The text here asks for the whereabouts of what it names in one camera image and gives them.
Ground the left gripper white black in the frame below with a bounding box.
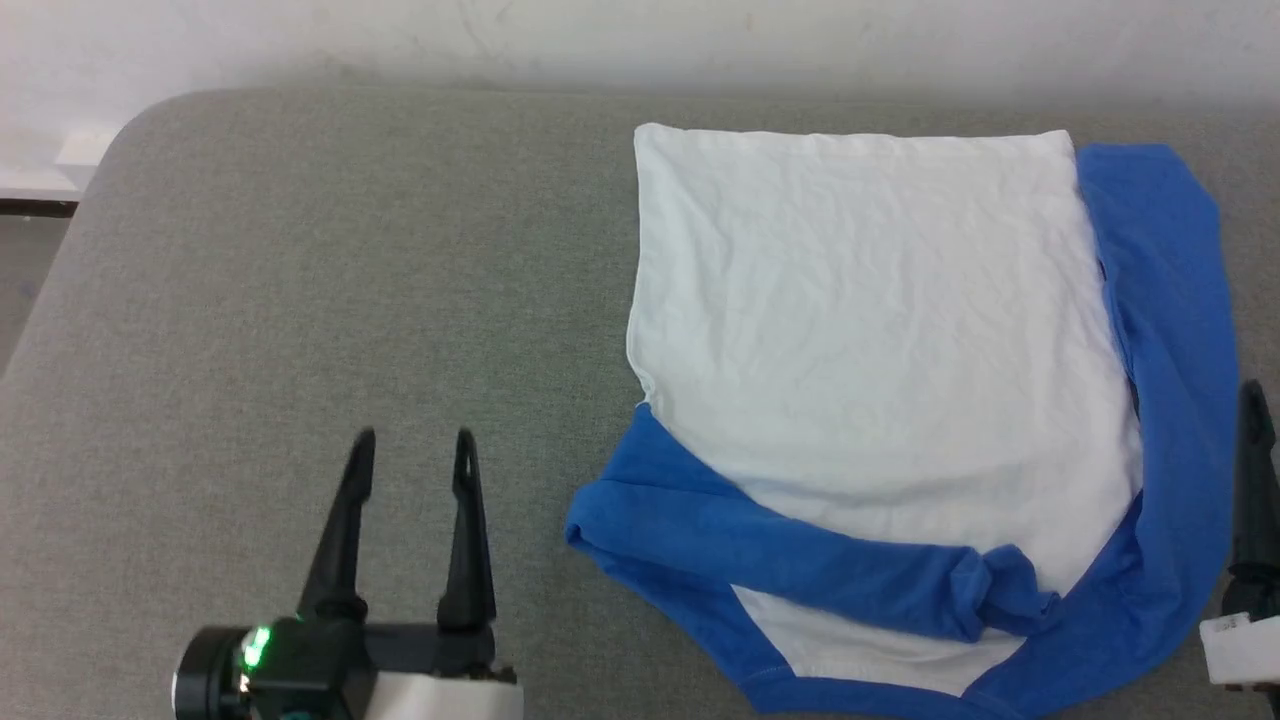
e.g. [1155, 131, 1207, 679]
[172, 427, 527, 720]

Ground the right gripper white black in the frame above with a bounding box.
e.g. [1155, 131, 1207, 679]
[1199, 380, 1280, 693]

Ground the blue and white shirt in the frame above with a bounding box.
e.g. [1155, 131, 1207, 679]
[564, 122, 1242, 720]

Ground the grey fabric sofa cushion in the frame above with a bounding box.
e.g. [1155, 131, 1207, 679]
[0, 85, 1280, 720]

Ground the white baseboard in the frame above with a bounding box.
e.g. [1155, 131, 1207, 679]
[0, 128, 119, 203]

